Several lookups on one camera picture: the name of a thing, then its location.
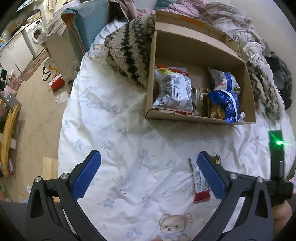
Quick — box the grey blue snack bag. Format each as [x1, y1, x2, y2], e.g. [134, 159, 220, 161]
[209, 68, 241, 94]

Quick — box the yellow wooden rack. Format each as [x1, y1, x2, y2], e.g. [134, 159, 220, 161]
[1, 104, 20, 176]

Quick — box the open cardboard box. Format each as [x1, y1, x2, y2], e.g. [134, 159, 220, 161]
[145, 10, 256, 124]

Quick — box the large white noodle snack bag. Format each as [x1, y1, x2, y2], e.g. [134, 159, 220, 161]
[152, 65, 194, 115]

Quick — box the cream black fuzzy blanket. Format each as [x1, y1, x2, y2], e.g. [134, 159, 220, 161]
[104, 14, 284, 122]

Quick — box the white washing machine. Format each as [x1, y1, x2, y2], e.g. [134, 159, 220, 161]
[21, 18, 44, 59]

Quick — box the red white floor bag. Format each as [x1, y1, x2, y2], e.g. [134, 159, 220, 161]
[49, 74, 66, 91]

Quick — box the person's right hand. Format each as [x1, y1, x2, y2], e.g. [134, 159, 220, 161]
[272, 201, 292, 236]

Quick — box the red white striped snack bar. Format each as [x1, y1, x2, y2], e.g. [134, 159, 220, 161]
[190, 154, 214, 203]

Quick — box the white printed duvet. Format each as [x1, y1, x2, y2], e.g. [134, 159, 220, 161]
[58, 20, 295, 240]

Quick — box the teal cushioned seat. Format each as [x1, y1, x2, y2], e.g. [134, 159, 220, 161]
[38, 1, 110, 79]

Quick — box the yellow orange snack packet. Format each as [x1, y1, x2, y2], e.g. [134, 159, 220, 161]
[207, 98, 225, 120]

